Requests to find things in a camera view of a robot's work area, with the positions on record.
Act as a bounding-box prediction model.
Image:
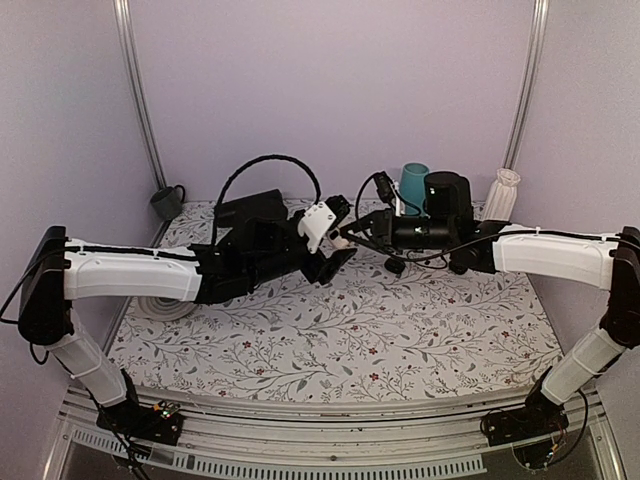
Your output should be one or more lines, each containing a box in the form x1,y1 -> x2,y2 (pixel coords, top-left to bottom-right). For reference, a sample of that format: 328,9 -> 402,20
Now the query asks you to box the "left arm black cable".
212,153 -> 321,251

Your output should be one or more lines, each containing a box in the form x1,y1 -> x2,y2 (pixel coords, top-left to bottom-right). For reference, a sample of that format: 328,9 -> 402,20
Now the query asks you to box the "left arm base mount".
96,398 -> 184,446

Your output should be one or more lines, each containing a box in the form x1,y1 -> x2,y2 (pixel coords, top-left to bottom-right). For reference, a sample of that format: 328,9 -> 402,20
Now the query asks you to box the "front aluminium rail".
47,384 -> 621,480

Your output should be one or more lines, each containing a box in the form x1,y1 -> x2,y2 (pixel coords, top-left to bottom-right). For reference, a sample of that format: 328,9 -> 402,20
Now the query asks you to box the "white spiral plate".
134,297 -> 197,322

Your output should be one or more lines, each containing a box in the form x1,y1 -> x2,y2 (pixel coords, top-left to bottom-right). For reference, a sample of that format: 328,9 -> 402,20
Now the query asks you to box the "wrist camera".
373,171 -> 402,216
297,201 -> 335,254

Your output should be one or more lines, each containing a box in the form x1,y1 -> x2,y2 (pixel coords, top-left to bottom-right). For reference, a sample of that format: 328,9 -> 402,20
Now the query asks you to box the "cream earbud charging case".
332,236 -> 352,250

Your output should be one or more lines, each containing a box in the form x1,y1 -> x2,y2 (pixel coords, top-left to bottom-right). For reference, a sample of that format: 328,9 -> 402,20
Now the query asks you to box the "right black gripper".
341,208 -> 454,256

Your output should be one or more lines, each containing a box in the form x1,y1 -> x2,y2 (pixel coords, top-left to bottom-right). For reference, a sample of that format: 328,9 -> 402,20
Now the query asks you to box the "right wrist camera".
373,171 -> 402,216

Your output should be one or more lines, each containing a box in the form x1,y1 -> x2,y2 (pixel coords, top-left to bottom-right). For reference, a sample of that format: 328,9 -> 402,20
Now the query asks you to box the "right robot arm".
340,171 -> 639,436

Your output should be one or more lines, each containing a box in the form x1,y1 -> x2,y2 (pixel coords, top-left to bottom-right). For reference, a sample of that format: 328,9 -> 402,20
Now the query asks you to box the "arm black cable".
354,173 -> 501,269
212,153 -> 321,251

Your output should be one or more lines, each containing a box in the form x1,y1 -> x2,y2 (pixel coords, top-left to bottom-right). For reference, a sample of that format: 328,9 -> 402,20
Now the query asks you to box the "grey mug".
150,185 -> 186,221

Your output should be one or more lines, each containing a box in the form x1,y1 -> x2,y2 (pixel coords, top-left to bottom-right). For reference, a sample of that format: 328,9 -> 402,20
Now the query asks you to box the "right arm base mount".
480,396 -> 569,446

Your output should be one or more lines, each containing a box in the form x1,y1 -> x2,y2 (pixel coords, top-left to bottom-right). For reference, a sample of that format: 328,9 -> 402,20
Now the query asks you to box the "black earbud case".
384,257 -> 406,275

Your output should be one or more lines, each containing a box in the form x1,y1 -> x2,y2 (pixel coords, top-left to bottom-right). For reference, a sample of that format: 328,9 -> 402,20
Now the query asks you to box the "right aluminium frame post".
503,0 -> 550,170

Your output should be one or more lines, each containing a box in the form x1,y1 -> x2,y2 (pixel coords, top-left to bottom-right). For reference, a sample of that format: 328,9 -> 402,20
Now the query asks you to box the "white pleated vase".
481,168 -> 521,221

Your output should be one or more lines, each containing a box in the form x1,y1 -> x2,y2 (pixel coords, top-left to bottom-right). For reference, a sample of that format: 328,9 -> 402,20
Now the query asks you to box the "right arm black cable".
354,173 -> 501,269

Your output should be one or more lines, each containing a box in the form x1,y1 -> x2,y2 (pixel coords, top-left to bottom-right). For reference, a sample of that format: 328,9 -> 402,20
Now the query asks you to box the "aluminium frame post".
503,0 -> 550,170
112,0 -> 168,187

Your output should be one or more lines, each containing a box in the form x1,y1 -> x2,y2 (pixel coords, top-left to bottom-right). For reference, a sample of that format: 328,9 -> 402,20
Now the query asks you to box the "left aluminium frame post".
112,0 -> 168,187

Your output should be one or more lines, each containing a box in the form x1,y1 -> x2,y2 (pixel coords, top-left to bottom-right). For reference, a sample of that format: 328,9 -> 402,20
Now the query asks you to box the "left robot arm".
17,195 -> 355,434

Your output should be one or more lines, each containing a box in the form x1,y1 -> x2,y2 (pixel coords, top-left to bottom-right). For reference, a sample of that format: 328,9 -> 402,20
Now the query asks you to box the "black oval case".
448,261 -> 468,275

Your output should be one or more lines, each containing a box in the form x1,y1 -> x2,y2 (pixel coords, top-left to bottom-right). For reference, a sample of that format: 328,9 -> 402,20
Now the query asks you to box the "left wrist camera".
297,201 -> 335,254

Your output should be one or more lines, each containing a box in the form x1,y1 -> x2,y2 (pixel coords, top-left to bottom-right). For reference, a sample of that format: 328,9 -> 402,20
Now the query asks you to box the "teal plastic cup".
399,163 -> 430,217

